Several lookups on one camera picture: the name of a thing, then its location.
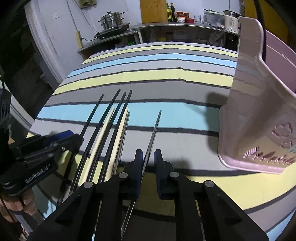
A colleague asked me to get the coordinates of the black chopstick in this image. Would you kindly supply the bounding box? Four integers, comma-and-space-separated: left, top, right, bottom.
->
87, 92, 126, 181
69, 88, 122, 194
121, 110, 162, 240
56, 94, 105, 208
98, 90, 132, 183

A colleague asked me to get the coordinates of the person's left hand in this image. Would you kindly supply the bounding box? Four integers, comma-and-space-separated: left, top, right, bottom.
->
1, 189, 38, 222

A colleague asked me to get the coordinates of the cream chopstick right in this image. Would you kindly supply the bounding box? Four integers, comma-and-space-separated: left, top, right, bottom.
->
104, 108, 129, 182

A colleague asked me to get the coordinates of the cream chopstick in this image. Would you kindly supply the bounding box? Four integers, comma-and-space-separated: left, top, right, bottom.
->
78, 108, 115, 185
104, 108, 129, 182

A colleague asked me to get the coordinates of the cream chopstick left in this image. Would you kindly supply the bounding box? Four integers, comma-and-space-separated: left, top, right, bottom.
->
78, 108, 115, 185

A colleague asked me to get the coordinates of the striped tablecloth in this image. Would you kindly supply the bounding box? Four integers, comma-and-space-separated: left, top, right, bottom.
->
29, 42, 295, 240

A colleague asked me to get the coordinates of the pink plastic utensil basket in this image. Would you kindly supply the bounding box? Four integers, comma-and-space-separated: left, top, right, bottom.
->
218, 17, 295, 174

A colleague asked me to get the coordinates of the black induction cooker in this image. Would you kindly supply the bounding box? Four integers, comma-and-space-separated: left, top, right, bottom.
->
94, 23, 130, 39

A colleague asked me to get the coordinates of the low steel stove table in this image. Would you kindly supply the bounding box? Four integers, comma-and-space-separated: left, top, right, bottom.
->
77, 30, 142, 60

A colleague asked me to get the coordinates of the stainless steel steamer pot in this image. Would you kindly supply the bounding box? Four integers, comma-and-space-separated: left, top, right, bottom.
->
99, 11, 124, 30

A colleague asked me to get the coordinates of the stainless steel shelf table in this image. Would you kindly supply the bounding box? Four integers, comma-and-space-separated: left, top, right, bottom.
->
132, 22, 239, 51

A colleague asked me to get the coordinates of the wooden cutting board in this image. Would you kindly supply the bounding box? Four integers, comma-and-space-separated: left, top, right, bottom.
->
139, 0, 168, 23

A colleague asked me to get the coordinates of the red lidded jar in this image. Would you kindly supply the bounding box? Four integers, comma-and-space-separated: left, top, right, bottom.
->
176, 11, 186, 23

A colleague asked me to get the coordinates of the dark sauce bottle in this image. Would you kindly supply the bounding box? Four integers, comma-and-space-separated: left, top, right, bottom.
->
170, 3, 176, 22

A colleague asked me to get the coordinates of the white electric kettle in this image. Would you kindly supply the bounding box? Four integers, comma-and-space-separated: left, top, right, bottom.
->
224, 10, 241, 33

